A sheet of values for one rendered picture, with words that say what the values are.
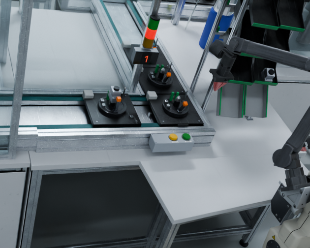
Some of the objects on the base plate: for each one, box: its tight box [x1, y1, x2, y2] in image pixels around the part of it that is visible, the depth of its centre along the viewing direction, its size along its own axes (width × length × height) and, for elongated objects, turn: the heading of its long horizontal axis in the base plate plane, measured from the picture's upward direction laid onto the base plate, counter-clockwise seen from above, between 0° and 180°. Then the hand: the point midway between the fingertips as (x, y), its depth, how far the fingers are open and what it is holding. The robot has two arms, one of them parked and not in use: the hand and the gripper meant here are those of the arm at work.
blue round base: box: [199, 6, 234, 49], centre depth 335 cm, size 16×16×27 cm
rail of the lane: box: [35, 124, 216, 153], centre depth 240 cm, size 6×89×11 cm, turn 91°
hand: (215, 89), depth 230 cm, fingers closed
